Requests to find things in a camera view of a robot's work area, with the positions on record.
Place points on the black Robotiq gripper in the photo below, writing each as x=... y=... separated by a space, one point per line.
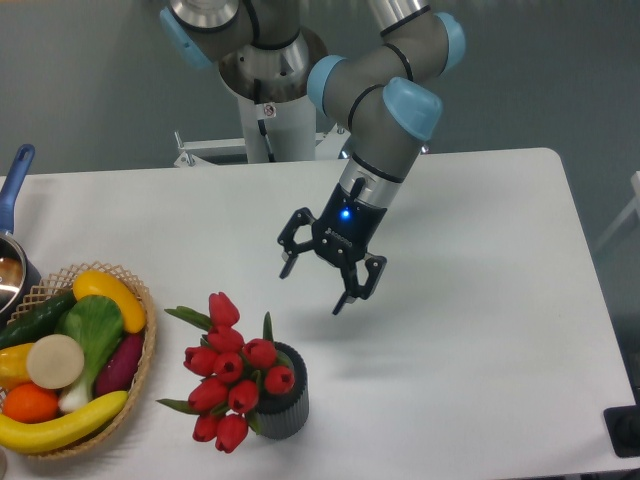
x=345 y=226

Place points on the red tulip bouquet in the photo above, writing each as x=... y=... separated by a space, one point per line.
x=234 y=373

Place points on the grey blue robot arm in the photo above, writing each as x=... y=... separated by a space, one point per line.
x=380 y=99

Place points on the dark grey ribbed vase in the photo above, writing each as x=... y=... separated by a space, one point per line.
x=281 y=416

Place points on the purple sweet potato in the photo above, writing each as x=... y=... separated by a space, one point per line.
x=119 y=371

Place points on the green bok choy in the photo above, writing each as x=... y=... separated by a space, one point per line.
x=96 y=324

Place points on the woven wicker basket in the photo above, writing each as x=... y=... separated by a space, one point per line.
x=62 y=281

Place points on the white furniture leg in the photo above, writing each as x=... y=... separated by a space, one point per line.
x=623 y=223

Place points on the green cucumber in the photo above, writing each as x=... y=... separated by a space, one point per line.
x=38 y=322

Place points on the beige round disc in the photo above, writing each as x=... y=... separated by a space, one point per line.
x=55 y=361

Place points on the black device at table edge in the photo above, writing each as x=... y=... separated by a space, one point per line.
x=623 y=428

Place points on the yellow bell pepper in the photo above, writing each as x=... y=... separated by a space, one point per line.
x=13 y=370

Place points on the orange fruit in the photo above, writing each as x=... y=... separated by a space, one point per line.
x=30 y=403

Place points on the yellow banana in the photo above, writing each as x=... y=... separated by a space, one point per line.
x=58 y=433

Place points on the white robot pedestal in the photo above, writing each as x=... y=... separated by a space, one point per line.
x=279 y=121

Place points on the blue handled saucepan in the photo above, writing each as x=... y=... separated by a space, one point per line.
x=18 y=274

